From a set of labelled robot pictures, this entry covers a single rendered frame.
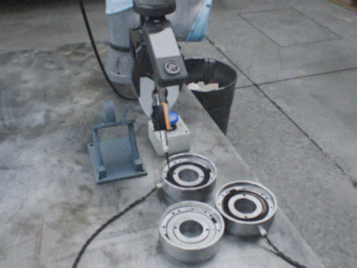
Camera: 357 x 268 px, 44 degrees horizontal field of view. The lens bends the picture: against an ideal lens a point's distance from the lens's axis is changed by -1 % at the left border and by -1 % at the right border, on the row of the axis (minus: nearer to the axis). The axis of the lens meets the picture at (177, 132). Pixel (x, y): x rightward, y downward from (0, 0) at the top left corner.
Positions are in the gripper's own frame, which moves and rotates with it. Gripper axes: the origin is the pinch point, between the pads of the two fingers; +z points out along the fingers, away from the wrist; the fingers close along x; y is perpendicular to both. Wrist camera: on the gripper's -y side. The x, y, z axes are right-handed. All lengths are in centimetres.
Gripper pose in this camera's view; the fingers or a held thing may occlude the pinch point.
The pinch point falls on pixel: (159, 111)
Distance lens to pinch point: 81.2
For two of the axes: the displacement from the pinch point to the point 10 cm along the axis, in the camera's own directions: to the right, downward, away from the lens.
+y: -3.0, -5.5, 7.8
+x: -9.5, 1.6, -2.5
